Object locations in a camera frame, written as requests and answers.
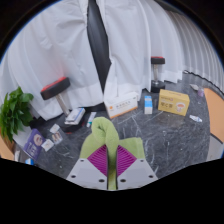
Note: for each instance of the orange-topped table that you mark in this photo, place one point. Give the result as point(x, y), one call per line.
point(215, 110)

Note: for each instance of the yellow cardboard box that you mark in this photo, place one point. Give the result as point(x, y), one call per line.
point(173, 102)

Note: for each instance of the purple cardboard box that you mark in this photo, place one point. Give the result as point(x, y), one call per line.
point(33, 145)

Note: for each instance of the white flat sachet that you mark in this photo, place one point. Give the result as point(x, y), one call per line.
point(54, 128)

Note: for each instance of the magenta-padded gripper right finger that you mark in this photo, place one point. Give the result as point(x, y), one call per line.
point(135, 173)

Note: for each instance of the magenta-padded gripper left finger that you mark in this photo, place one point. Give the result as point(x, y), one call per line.
point(88, 173)

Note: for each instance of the white tube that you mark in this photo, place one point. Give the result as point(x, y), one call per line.
point(91, 119)

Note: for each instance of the black red-rimmed bar stool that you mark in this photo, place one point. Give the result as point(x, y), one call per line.
point(157, 60)
point(55, 87)

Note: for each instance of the white pleated curtain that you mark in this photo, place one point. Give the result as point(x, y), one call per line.
point(200, 50)

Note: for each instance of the blister pack of pills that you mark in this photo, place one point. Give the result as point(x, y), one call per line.
point(56, 137)

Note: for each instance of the small blue-white box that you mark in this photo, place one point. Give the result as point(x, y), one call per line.
point(148, 105)

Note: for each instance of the green potted plant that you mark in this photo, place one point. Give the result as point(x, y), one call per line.
point(15, 110)

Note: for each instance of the small white sachet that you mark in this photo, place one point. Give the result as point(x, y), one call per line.
point(195, 118)

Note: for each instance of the green towel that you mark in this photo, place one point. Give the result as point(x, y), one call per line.
point(104, 130)

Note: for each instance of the small purple item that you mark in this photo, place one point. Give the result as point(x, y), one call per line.
point(200, 92)

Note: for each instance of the white and orange box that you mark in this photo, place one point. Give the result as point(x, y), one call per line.
point(121, 106)

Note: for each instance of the stack of white-blue boxes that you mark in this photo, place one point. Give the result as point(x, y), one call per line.
point(75, 116)

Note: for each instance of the white printed sachet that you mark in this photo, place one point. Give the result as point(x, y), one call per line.
point(47, 145)

